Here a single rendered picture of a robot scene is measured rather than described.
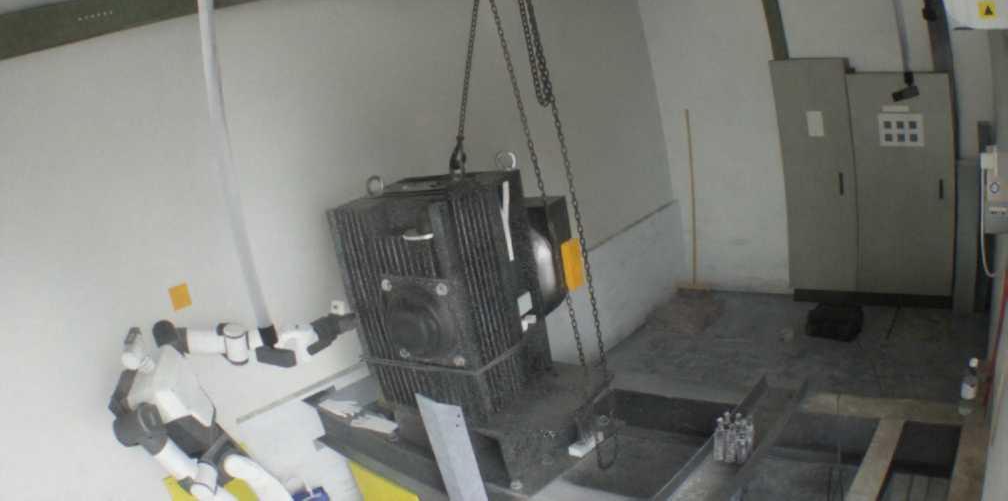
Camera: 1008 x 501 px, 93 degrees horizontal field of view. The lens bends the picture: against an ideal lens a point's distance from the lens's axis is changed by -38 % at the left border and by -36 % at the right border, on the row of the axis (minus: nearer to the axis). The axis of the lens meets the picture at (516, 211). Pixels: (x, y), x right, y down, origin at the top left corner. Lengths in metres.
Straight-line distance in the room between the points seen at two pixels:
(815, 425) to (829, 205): 2.37
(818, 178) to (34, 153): 4.51
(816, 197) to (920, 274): 1.02
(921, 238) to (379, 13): 3.61
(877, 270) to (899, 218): 0.42
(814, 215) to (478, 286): 3.01
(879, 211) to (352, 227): 3.38
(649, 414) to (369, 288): 1.27
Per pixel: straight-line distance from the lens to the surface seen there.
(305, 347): 2.22
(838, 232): 4.69
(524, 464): 2.35
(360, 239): 2.27
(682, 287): 5.36
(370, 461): 3.09
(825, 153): 4.57
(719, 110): 5.08
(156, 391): 2.00
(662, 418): 2.87
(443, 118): 3.67
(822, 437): 2.60
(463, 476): 2.22
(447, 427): 2.11
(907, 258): 4.63
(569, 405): 2.26
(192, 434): 2.10
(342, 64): 3.30
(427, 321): 2.10
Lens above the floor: 1.99
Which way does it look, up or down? 13 degrees down
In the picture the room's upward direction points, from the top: 10 degrees counter-clockwise
